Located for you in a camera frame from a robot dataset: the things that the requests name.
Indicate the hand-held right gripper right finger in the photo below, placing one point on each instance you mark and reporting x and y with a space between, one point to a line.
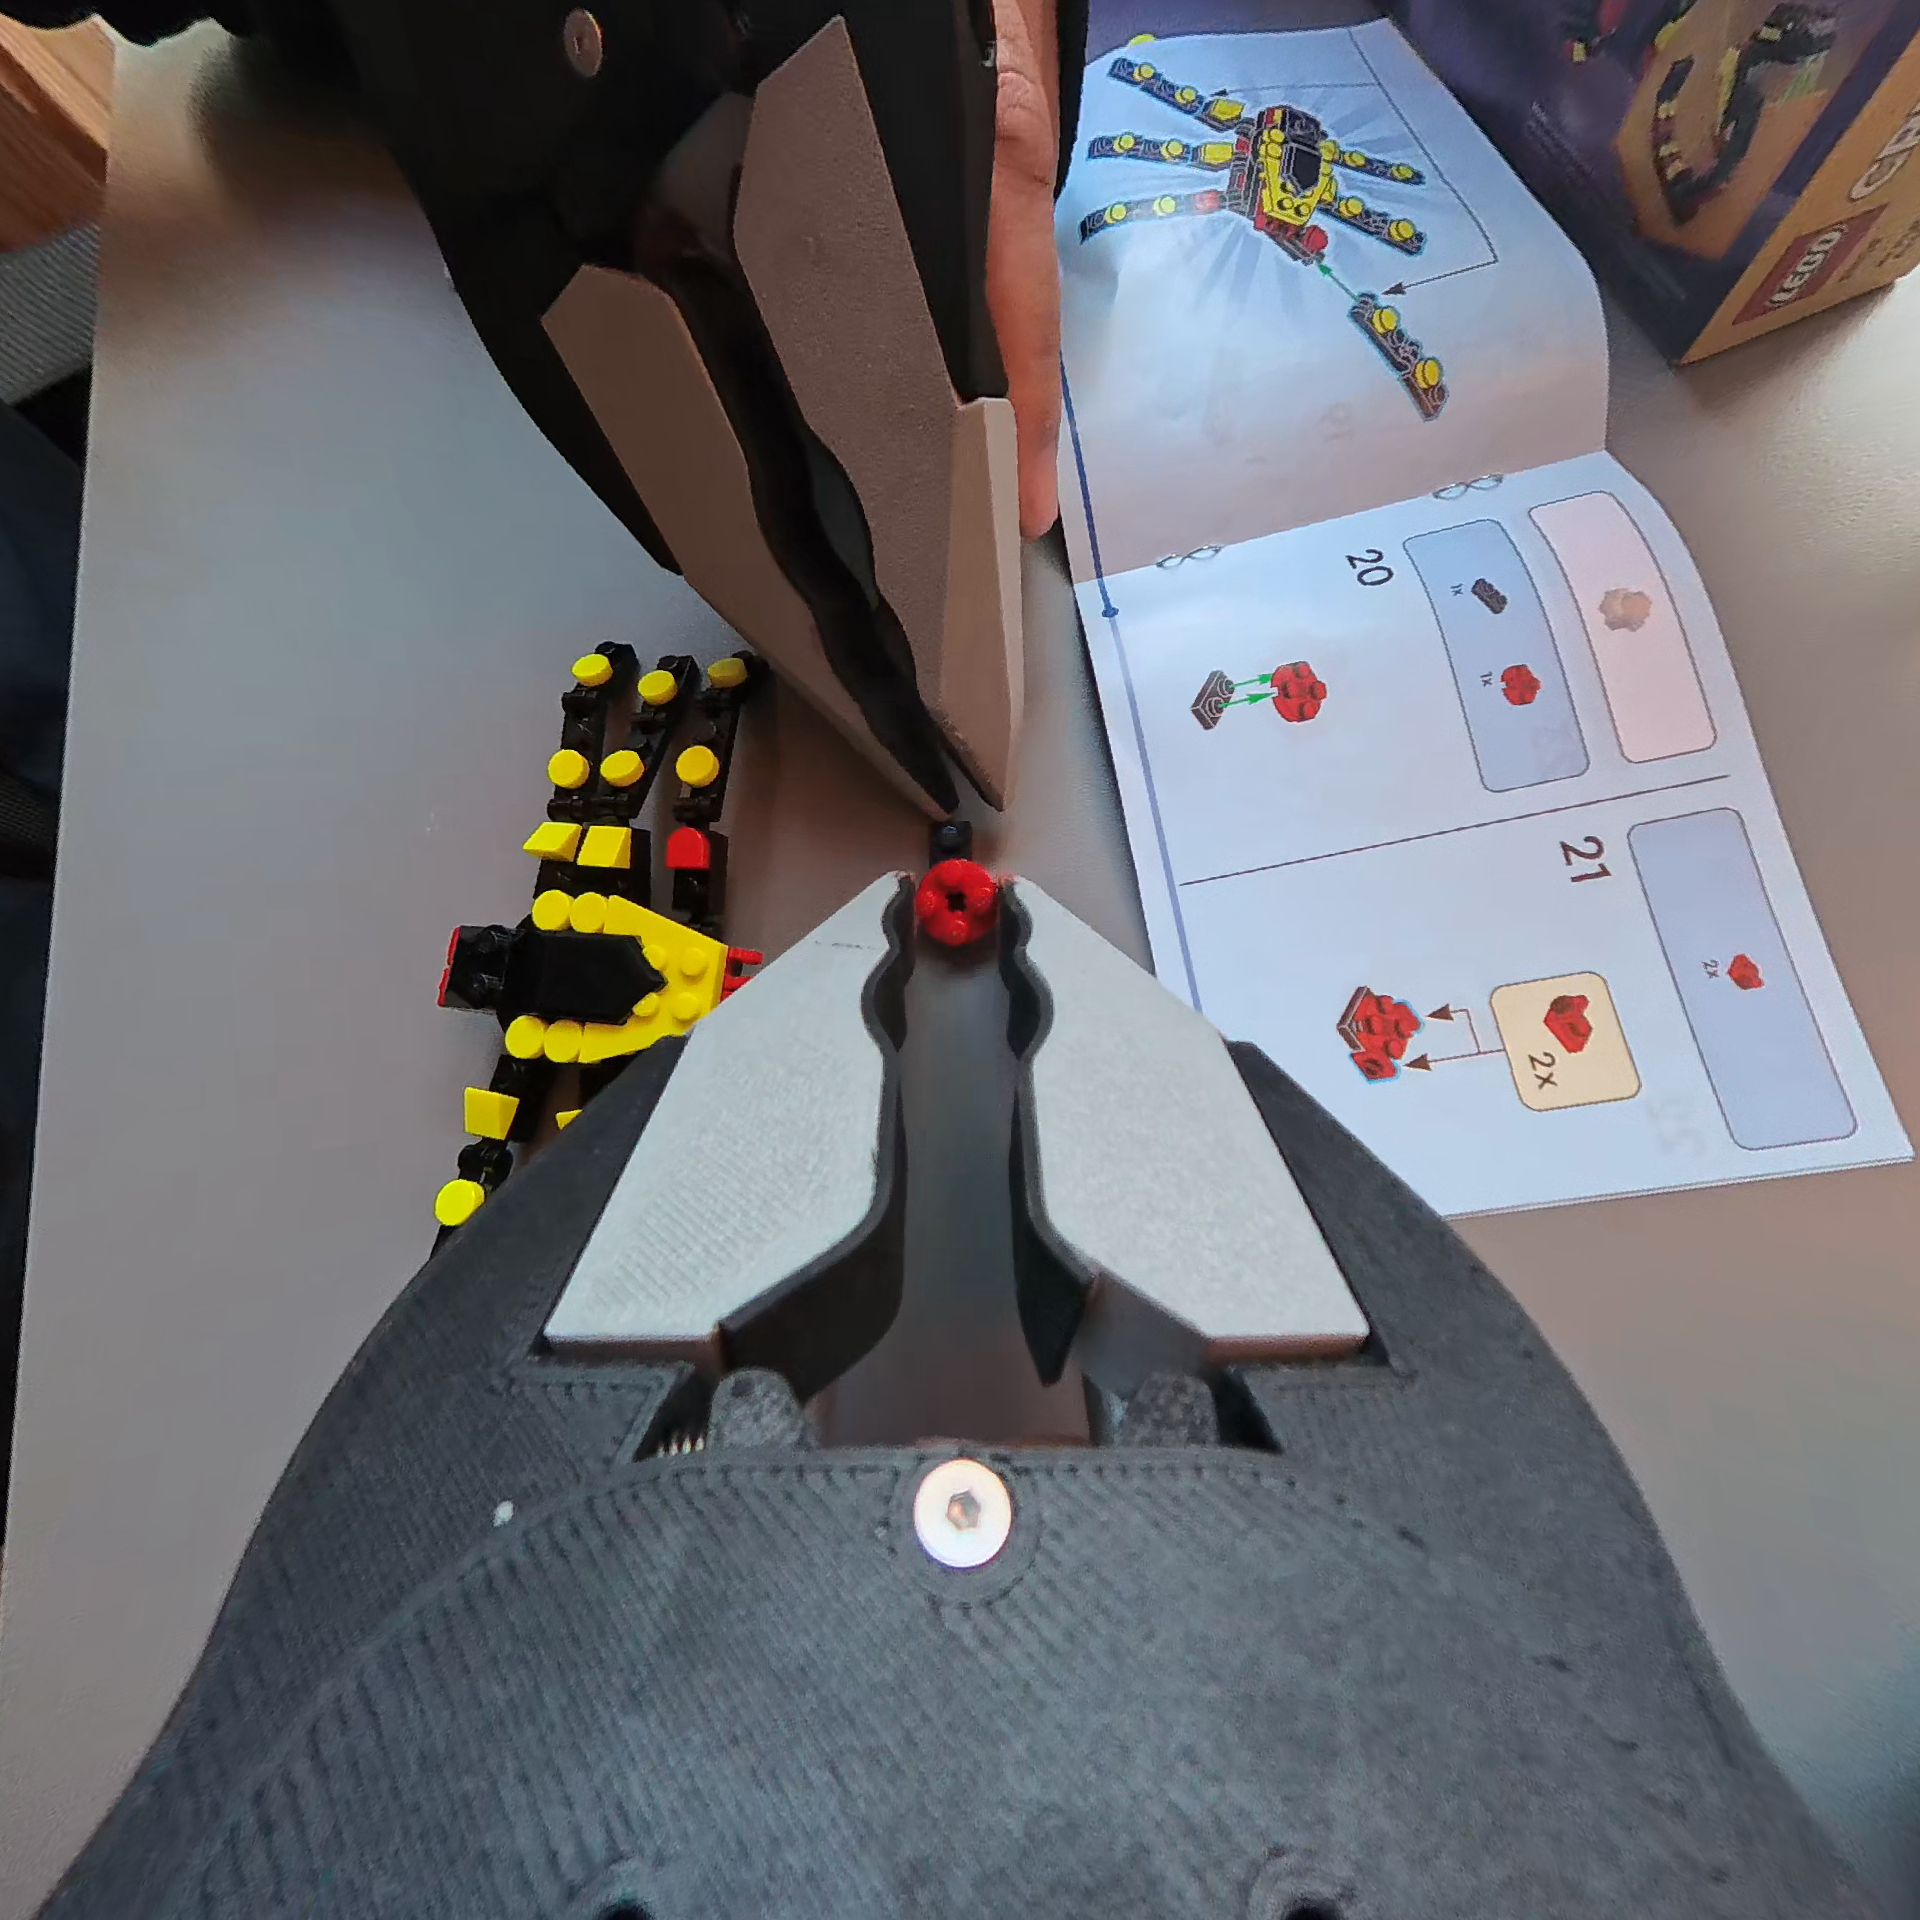
1185 1171

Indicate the small black lego piece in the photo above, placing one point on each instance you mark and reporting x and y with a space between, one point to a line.
954 834

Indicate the red round lego piece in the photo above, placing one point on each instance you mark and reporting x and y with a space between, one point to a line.
957 905

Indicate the wooden furniture edge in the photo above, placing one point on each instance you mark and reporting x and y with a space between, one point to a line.
54 118

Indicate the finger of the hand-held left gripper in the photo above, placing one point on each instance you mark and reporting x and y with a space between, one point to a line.
674 434
869 345

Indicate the lego set cardboard box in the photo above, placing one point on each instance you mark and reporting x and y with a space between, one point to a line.
1724 181

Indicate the lego instruction booklet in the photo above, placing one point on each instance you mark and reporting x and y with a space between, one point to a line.
1425 900

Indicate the person's left hand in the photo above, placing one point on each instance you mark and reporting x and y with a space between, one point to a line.
1028 269

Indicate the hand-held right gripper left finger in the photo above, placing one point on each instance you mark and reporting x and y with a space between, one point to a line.
750 1154

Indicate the black yellow lego spider model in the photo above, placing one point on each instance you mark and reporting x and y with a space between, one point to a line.
585 974

